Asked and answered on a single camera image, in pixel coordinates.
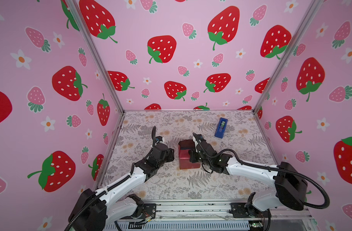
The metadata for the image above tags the dark red wrapping paper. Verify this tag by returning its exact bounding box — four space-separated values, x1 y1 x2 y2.
178 140 201 170

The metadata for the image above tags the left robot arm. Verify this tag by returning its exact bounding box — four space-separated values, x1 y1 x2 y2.
65 142 175 231

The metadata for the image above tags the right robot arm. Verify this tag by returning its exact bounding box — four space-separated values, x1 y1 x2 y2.
185 140 308 217

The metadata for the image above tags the blue tape dispenser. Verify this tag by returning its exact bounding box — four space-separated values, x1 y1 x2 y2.
214 117 228 139

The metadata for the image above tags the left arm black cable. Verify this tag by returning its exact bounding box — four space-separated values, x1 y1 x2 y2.
64 125 158 231

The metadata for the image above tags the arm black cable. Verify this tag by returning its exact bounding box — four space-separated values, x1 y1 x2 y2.
192 132 331 231
64 125 158 231

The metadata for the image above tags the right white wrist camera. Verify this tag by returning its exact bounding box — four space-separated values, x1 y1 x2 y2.
193 134 204 152

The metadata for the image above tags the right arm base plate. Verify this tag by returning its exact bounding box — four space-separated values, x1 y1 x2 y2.
229 203 271 218

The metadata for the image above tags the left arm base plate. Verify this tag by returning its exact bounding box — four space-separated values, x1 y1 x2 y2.
117 203 157 220

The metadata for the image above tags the aluminium rail frame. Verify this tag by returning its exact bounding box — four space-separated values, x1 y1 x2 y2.
103 200 320 231

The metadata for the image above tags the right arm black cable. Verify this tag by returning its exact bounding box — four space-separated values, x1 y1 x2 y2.
192 132 331 231

